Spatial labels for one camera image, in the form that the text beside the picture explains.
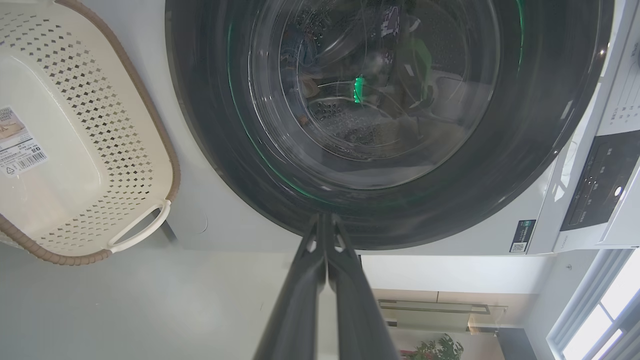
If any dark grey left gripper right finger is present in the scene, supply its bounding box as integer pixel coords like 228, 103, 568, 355
325, 214, 401, 360

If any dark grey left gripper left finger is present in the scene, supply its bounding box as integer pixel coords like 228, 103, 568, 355
252, 214, 328, 360

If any black glass washing machine door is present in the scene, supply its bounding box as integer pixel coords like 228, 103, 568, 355
165, 0, 615, 251

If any white front-load washing machine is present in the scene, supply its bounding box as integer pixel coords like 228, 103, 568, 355
80, 0, 640, 257

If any black machine control panel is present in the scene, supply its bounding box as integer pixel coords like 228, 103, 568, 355
560, 136, 640, 232

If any cream perforated basket brown rim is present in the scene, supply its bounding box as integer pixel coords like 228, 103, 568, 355
0, 0, 182, 267

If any paper basket label sticker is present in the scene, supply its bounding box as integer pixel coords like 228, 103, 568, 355
0, 105, 49, 178

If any green potted plant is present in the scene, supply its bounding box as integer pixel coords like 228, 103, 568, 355
400, 334, 465, 360

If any dark grey cabinet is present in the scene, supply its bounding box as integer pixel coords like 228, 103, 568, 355
496, 327, 538, 360

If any black QR code sticker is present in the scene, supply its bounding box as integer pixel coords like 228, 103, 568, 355
509, 219, 537, 254

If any steel perforated drum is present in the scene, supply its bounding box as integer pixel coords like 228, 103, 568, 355
307, 95, 401, 151

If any white framed window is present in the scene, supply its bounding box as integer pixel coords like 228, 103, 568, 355
547, 247, 640, 360

